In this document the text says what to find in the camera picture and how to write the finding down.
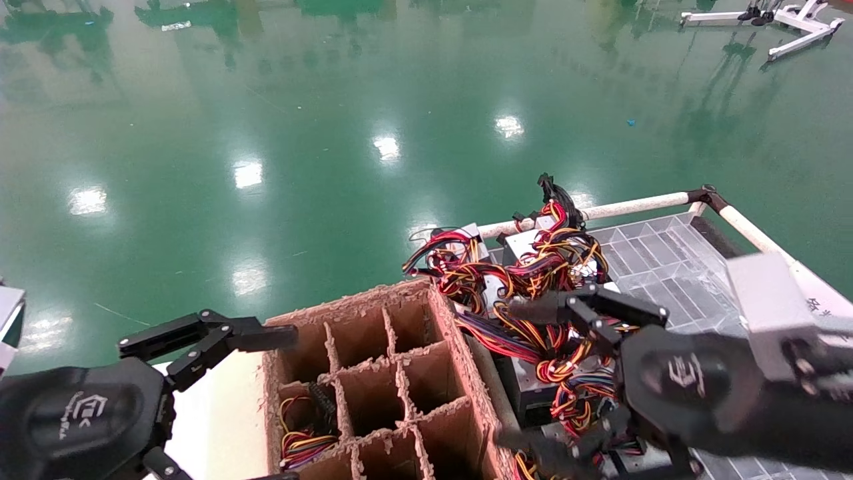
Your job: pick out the white metal floor rail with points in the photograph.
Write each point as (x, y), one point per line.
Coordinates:
(713, 18)

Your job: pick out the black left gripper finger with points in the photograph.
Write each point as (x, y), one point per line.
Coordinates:
(166, 466)
(213, 333)

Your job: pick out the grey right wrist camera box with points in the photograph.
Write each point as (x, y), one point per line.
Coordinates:
(773, 320)

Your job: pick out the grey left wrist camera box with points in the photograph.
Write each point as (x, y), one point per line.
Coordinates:
(8, 313)

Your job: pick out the clear plastic divider tray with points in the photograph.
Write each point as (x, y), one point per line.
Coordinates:
(673, 266)

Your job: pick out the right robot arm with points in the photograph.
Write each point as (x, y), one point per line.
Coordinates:
(826, 426)

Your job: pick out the metal tray cart white rails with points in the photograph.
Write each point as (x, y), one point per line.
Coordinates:
(633, 205)

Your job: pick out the white metal floor stand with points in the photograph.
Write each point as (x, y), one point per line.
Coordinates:
(806, 30)

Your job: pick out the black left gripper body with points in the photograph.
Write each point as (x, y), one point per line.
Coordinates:
(80, 420)

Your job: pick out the brown cardboard divider box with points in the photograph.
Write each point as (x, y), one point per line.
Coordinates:
(373, 400)

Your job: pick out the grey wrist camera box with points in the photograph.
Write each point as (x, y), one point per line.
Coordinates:
(8, 313)
(773, 320)

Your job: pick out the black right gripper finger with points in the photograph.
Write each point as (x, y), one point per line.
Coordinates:
(573, 460)
(600, 310)

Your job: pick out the black tripod legs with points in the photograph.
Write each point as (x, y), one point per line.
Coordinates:
(760, 12)

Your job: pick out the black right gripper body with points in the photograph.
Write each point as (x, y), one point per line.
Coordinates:
(706, 393)

